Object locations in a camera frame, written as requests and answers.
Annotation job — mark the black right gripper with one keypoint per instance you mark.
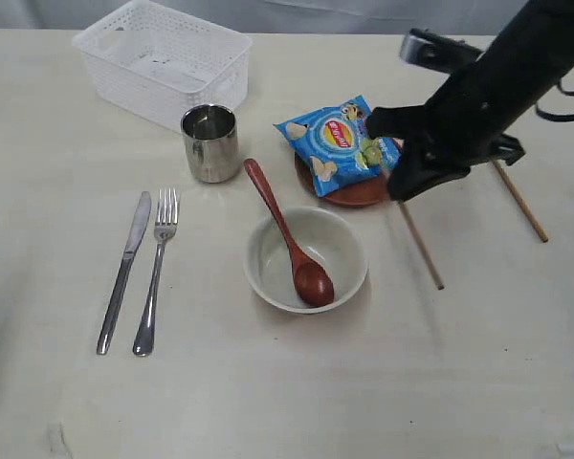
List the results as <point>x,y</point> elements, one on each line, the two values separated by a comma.
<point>466,119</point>

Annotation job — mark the brown round plate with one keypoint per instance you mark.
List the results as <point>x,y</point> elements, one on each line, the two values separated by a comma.
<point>349,189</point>

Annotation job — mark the brown wooden chopsticks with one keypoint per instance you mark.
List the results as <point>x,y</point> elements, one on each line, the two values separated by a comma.
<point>418,240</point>

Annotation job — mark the blue snack bag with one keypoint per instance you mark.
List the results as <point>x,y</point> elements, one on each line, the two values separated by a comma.
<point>334,143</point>

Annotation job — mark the reddish brown wooden spoon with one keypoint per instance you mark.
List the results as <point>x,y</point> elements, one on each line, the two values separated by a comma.
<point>312,283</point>

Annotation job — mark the stainless steel cup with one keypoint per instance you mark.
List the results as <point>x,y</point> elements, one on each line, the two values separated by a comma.
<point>211,144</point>

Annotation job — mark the stainless steel fork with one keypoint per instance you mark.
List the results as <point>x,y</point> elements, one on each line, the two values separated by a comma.
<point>165,227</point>

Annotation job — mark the white perforated plastic basket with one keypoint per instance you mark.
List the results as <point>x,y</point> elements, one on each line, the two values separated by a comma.
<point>157,62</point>

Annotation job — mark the stainless steel knife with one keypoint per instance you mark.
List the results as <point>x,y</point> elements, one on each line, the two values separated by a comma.
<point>134,240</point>

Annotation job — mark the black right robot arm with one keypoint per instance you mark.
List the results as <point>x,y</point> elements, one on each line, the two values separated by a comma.
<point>536,47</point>

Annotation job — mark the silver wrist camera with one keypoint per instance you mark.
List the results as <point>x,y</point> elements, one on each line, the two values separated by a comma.
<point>438,53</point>

